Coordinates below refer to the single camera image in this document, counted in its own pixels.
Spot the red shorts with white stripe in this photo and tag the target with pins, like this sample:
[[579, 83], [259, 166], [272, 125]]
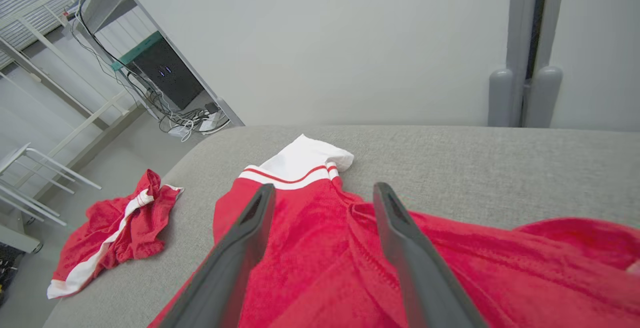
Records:
[[125, 228]]

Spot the white power strip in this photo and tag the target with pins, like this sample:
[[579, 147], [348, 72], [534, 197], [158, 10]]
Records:
[[211, 120]]

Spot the white metal chair frame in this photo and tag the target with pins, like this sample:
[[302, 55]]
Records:
[[35, 168]]

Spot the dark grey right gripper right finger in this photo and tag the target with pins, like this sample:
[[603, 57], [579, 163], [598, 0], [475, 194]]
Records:
[[422, 278]]

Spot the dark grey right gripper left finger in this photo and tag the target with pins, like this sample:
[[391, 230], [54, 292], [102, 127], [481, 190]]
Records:
[[230, 273]]

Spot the white metal rack frame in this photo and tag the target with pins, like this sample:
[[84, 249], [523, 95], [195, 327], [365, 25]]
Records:
[[50, 88]]

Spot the black computer tower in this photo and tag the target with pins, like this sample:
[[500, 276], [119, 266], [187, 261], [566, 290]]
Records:
[[165, 75]]

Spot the red shirt with white sleeves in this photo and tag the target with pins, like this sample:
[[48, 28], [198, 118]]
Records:
[[320, 268]]

